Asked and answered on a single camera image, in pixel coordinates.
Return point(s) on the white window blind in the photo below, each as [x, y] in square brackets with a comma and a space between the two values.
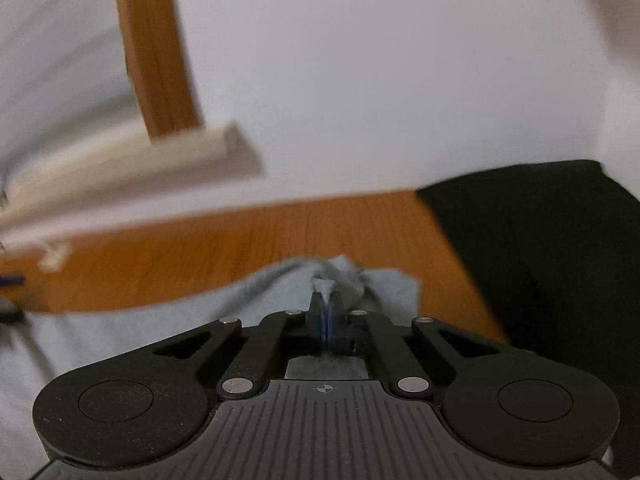
[50, 60]

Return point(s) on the cream window sill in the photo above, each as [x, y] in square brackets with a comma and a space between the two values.
[150, 160]

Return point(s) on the light grey fleece garment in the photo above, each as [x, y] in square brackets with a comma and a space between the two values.
[150, 330]

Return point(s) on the white power strip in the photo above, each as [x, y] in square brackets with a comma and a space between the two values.
[54, 257]

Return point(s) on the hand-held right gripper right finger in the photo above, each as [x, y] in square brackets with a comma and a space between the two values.
[339, 310]

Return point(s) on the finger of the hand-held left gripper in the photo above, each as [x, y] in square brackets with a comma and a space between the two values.
[11, 280]
[10, 316]

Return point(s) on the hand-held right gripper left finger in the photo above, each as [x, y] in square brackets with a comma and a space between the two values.
[317, 310]

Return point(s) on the wooden window frame post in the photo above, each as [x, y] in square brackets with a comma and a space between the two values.
[155, 60]

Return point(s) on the black cloth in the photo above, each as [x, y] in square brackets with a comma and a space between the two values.
[540, 260]

